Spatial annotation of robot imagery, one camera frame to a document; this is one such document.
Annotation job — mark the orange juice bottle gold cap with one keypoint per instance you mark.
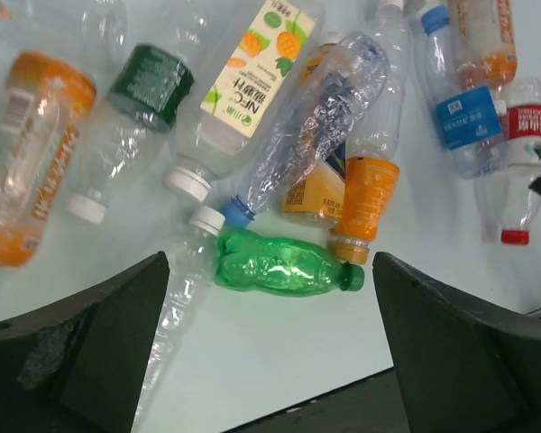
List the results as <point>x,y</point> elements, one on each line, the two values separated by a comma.
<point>369,186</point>

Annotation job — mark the crushed clear bottle blue cap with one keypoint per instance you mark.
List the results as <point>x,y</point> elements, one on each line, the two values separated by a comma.
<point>312,124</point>

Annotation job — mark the clear Nongfu bottle red label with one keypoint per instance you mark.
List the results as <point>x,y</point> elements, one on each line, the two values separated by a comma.
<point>506,205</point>

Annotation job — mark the orange label bottle left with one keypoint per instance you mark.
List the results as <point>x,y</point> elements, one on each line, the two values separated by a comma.
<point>42,103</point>

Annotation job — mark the orange label bottle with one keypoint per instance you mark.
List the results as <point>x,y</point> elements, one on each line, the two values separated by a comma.
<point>42,103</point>
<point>489,29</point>

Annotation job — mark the green crushed plastic bottle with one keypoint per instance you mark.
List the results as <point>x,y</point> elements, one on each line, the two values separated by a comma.
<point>281,266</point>

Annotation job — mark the clear bottle dark green label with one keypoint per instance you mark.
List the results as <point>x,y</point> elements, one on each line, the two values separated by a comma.
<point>127,130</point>

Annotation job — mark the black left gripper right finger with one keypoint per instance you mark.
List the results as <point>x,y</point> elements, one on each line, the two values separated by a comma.
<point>463,364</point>

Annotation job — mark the orange label bottle right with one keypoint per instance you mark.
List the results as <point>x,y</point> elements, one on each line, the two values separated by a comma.
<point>489,29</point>

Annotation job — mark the clear bottle blue label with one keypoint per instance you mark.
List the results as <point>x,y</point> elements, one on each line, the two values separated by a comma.
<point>461,103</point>

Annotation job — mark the yellow tea bottle blue label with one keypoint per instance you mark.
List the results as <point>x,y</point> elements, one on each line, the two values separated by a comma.
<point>318,199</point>

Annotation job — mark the tall clear bottle white cap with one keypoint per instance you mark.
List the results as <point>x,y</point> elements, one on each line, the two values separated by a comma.
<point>377,135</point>

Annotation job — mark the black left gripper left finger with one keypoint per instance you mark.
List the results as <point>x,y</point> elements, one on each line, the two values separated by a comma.
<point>77,365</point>

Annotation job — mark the clear bottle white cap lower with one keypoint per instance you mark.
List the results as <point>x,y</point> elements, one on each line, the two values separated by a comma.
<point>190,249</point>

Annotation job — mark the clear bottle far left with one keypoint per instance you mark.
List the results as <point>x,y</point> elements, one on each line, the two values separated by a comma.
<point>91,31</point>

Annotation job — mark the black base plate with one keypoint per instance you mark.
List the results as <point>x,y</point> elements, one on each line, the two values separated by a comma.
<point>372,404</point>

